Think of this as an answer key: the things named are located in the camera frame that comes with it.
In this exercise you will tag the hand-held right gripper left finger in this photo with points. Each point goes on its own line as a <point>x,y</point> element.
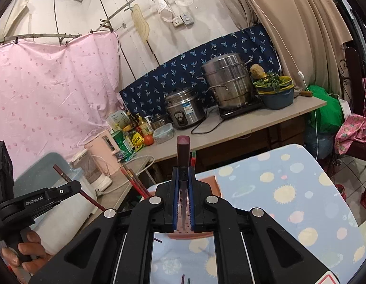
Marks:
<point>176,195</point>

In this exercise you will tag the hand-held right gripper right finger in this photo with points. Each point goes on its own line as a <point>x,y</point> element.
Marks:
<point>191,201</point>

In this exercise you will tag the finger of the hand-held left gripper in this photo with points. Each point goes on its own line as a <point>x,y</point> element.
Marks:
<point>66,190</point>

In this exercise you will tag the pink perforated plastic basket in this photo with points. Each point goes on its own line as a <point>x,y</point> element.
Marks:
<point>211,188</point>

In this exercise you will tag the brown chopstick gold band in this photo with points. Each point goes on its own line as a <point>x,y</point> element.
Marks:
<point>140,183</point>

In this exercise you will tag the dark red patterned chopstick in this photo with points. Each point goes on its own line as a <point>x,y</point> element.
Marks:
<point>132,183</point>

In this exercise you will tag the person's left hand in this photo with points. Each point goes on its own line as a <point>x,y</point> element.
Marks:
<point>33,247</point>

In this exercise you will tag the white ribbed bin teal lid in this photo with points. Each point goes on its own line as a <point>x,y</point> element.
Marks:
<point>52,227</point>

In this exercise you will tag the pink kitchen appliance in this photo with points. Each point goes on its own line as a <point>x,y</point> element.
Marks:
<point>103,151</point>

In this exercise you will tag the tomato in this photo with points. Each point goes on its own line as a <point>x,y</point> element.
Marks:
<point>148,140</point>

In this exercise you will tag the clear plastic food container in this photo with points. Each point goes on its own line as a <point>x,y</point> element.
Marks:
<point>163,133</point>

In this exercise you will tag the yellow packet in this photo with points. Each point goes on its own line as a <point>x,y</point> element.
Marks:
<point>138,141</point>

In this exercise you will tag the yellow juice bottle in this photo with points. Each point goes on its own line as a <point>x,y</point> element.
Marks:
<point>146,127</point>

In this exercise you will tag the blue planet print tablecloth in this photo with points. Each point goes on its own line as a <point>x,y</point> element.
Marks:
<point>274,189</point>

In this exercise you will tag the steel rice cooker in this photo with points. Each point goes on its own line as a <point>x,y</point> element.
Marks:
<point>184,109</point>

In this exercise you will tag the pink dotted sheet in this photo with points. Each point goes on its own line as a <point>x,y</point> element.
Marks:
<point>52,100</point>

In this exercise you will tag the black induction cooktop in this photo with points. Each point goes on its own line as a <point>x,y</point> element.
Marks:
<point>242,109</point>

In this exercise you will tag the wooden counter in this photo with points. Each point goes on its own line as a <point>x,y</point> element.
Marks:
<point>260,118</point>

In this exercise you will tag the steel steamer pot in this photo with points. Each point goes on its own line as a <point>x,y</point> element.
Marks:
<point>227,80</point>

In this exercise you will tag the navy floral cloth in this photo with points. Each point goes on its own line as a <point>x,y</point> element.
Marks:
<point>177,68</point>

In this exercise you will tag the blue basin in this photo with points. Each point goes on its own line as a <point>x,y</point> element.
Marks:
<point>277,99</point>

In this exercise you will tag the leafy green vegetables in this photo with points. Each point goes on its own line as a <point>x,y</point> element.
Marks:
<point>270,81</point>

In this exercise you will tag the green bag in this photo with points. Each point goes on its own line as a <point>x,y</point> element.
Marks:
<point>326,109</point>

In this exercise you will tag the pink floral cloth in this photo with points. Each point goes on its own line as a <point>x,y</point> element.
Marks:
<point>351,133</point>

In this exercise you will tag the hanging plastic bag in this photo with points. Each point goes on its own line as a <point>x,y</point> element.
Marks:
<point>163,7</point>

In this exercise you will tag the dark metal chair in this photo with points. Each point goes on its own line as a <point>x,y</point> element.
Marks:
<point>353,94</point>

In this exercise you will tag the beige curtain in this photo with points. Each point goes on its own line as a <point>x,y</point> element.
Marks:
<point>295,20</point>

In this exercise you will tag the wall power socket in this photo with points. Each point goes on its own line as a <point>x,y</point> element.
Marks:
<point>183,19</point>

